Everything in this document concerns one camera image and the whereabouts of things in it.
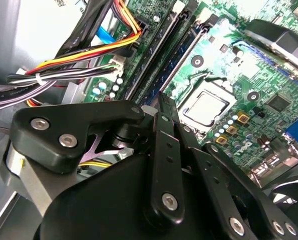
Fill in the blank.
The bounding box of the blue RAM stick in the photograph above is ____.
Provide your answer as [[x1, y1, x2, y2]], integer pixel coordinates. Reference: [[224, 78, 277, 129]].
[[138, 24, 207, 106]]

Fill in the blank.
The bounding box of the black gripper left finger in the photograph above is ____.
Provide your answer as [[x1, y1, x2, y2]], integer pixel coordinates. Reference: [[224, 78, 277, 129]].
[[2, 91, 186, 227]]

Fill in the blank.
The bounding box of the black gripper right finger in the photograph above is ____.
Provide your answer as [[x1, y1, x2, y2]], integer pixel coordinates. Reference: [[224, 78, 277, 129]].
[[165, 96, 298, 240]]

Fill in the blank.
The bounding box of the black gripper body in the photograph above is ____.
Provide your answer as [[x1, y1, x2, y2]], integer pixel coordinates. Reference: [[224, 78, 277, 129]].
[[35, 155, 227, 240]]

